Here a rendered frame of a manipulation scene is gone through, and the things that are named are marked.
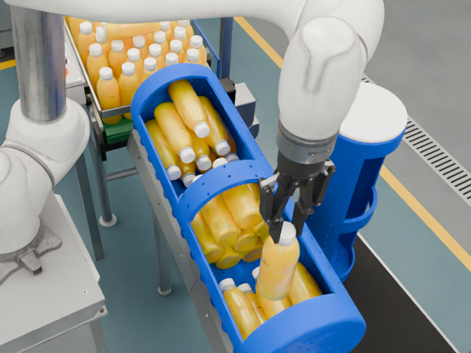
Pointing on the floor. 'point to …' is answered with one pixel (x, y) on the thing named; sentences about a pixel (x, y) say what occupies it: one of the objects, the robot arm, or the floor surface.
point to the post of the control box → (88, 206)
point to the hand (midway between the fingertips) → (287, 223)
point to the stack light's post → (226, 46)
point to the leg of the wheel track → (164, 273)
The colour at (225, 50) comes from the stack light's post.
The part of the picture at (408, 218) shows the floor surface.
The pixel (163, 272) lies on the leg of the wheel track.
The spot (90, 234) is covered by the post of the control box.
